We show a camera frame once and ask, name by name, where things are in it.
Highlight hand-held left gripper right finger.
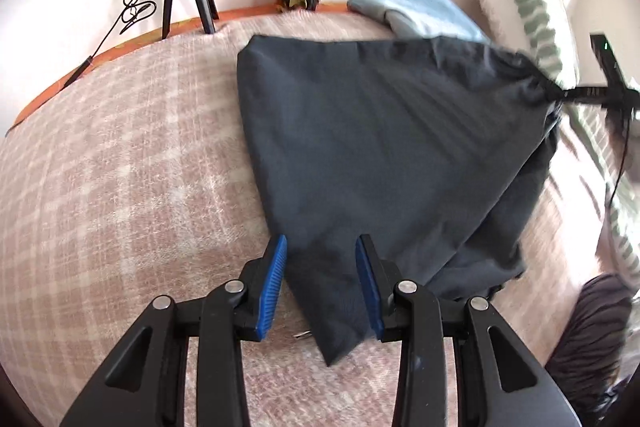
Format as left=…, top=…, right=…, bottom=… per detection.
left=355, top=234, right=576, bottom=427

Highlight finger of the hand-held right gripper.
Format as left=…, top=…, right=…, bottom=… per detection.
left=542, top=86, right=612, bottom=106

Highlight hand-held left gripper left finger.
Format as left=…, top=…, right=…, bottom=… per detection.
left=59, top=234, right=289, bottom=427

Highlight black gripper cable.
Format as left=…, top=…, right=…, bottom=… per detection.
left=604, top=109, right=632, bottom=210

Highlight dark striped cloth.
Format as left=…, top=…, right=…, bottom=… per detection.
left=545, top=273, right=635, bottom=423

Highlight light blue folded towel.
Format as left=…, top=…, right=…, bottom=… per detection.
left=348, top=0, right=493, bottom=46

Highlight beige plaid blanket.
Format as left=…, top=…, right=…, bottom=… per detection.
left=0, top=9, right=626, bottom=427

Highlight dark grey pants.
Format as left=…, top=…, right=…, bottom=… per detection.
left=236, top=33, right=563, bottom=368

